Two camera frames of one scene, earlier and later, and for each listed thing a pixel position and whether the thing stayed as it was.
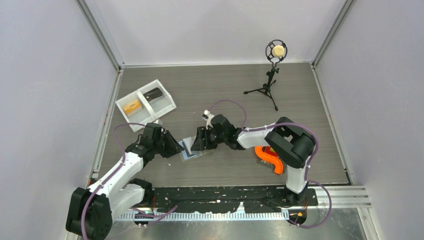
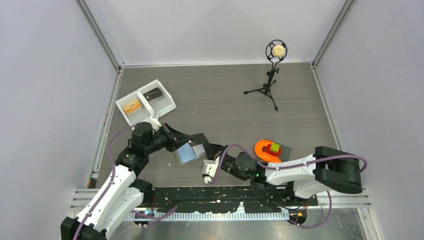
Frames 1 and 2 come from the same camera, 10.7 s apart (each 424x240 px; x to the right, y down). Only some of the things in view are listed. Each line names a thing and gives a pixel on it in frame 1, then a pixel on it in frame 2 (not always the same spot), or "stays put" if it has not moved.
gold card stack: x=132 y=107 stays put
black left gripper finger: x=170 y=146 -> x=192 y=139
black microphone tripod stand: x=276 y=51 stays put
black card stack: x=153 y=94 stays put
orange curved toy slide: x=271 y=159 stays put
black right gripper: x=199 y=144 -> x=212 y=149
